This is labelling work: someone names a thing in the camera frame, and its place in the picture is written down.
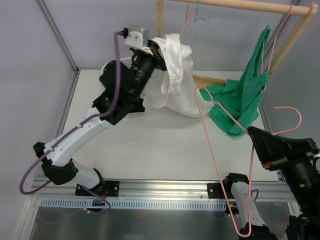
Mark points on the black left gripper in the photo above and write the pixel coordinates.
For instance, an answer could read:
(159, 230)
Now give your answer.
(155, 53)

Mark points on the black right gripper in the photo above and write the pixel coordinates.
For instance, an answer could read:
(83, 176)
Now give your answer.
(289, 157)

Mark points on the cream tank top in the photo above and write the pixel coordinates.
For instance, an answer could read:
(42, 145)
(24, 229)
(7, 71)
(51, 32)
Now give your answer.
(175, 87)

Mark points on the pink hanger with cream top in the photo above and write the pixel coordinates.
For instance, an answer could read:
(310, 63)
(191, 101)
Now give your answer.
(214, 154)

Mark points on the blue wire hanger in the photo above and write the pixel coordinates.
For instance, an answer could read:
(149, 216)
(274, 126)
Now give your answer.
(198, 24)

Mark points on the pink wire hanger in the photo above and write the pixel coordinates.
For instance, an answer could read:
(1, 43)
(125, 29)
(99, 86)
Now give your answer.
(189, 18)

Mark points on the black tank top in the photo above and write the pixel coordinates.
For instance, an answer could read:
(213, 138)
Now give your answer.
(133, 107)

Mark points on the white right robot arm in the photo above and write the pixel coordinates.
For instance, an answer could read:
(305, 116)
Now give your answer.
(304, 182)

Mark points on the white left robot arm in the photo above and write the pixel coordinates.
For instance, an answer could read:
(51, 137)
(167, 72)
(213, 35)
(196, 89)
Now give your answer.
(123, 87)

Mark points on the green tank top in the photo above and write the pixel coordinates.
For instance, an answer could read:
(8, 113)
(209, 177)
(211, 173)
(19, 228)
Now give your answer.
(240, 98)

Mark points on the pink hanger with green top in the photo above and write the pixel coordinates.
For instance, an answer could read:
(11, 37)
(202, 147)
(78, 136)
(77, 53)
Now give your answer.
(276, 33)

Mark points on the white perforated plastic basket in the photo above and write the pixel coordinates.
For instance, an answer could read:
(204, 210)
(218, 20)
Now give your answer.
(127, 61)

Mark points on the wooden clothes rack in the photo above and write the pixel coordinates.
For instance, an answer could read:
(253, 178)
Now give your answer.
(306, 14)

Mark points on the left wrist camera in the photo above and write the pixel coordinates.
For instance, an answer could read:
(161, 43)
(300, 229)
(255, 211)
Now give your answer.
(137, 37)

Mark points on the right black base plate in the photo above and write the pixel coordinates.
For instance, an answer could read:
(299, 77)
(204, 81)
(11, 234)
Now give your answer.
(215, 191)

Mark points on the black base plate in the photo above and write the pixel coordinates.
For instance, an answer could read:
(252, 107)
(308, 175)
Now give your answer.
(110, 188)
(215, 191)

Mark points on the aluminium mounting rail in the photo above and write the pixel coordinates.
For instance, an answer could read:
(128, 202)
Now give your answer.
(180, 190)

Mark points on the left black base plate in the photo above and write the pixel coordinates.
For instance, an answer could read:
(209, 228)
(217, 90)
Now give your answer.
(110, 188)

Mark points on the white slotted cable duct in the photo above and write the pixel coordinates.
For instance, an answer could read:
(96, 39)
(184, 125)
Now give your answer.
(137, 204)

